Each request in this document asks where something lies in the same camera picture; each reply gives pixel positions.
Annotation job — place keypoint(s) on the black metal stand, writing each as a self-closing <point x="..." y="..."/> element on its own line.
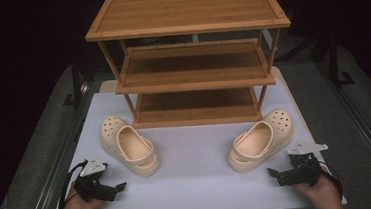
<point x="335" y="59"/>
<point x="76" y="79"/>

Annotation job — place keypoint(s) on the white table mat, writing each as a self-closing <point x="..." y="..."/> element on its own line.
<point x="192" y="170"/>

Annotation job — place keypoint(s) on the person's left hand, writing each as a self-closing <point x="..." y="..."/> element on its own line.
<point x="79" y="208"/>

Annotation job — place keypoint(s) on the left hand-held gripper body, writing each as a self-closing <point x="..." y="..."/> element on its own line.
<point x="95" y="188"/>

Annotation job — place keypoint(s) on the person's right hand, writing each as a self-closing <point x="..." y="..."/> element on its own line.
<point x="320" y="190"/>

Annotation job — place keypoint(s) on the cream clog shoe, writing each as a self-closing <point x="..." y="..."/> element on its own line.
<point x="133" y="148"/>
<point x="256" y="142"/>

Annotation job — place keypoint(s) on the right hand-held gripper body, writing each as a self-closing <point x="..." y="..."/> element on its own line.
<point x="300" y="170"/>

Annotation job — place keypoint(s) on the wooden three-tier shoe rack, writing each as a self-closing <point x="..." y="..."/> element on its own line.
<point x="186" y="10"/>

